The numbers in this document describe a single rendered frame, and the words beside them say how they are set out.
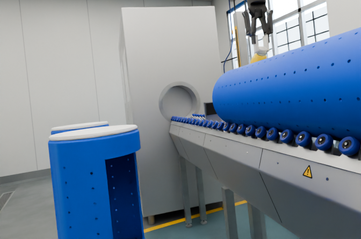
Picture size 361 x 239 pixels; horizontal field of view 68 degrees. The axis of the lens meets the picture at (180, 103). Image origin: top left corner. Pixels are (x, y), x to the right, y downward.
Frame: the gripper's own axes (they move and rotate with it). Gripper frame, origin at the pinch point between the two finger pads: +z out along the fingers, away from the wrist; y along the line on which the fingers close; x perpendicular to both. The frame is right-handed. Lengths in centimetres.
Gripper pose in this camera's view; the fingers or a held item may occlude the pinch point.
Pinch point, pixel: (260, 44)
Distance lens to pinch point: 118.1
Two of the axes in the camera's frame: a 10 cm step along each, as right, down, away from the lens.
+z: 1.0, 9.9, 0.0
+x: 2.4, -0.3, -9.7
